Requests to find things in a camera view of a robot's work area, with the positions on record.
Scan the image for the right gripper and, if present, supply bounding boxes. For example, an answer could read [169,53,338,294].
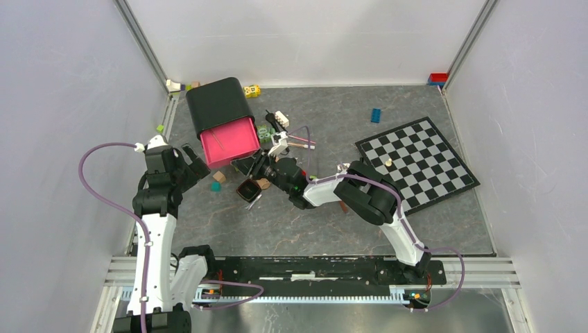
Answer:
[232,146,293,194]

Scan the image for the black pink drawer organizer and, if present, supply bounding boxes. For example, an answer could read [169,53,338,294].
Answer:
[186,77,260,169]

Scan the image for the black makeup brush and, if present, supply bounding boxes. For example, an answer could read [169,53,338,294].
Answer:
[265,110,278,129]

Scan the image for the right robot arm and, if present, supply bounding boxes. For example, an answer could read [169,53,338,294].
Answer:
[231,151,431,283]

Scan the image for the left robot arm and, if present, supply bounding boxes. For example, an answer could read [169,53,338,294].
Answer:
[112,144,218,332]

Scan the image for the foundation bottle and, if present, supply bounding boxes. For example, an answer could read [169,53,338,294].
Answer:
[256,178,271,190]

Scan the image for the black compact case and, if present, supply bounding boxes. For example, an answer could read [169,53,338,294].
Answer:
[236,179,262,203]

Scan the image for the teal cube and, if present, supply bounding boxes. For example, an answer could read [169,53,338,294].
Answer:
[210,182,221,192]

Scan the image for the wooden cube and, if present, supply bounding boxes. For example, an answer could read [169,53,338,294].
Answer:
[213,171,227,184]

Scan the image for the pink thin pencil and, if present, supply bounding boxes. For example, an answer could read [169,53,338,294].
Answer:
[287,135,312,142]

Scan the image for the green number blocks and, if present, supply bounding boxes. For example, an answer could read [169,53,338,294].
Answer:
[257,124,275,144]

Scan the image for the pink white lip gloss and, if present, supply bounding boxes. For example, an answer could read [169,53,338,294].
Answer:
[288,142,315,150]

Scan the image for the silver tweezers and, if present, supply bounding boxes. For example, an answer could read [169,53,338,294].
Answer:
[246,194,262,211]

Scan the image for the white lego brick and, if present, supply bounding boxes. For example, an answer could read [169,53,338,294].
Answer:
[274,111,290,129]

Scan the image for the clear plastic wrapper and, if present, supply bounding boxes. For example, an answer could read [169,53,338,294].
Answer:
[337,163,350,173]

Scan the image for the brown lip gloss tube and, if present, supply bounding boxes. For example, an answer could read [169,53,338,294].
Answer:
[338,201,349,214]

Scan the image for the yellow toy block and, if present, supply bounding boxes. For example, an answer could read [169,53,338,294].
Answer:
[243,85,261,99]

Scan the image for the white toy block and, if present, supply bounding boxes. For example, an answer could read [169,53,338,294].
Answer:
[166,79,182,93]

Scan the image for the blue lego brick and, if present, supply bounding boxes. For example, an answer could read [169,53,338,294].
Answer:
[370,108,381,123]

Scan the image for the black white chessboard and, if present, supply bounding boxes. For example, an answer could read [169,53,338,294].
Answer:
[355,117,480,215]

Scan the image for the red blue corner blocks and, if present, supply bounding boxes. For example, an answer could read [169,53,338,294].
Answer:
[427,73,449,87]

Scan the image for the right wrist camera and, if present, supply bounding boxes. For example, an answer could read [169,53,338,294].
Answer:
[268,131,288,157]

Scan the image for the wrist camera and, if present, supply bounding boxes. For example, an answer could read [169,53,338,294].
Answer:
[268,131,288,157]
[134,135,170,153]

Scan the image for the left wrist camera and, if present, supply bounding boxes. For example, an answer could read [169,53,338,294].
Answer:
[134,135,170,153]

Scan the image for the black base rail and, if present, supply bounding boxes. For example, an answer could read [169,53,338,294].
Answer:
[213,255,447,300]

